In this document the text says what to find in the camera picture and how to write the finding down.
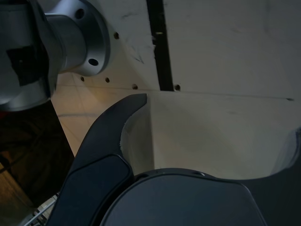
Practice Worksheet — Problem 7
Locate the black tape strip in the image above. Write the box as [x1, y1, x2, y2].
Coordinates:
[146, 0, 174, 92]

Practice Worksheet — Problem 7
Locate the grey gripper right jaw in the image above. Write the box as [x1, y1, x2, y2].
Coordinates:
[101, 126, 301, 226]

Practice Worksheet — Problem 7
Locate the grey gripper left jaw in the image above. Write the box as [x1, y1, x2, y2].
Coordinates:
[47, 93, 157, 226]

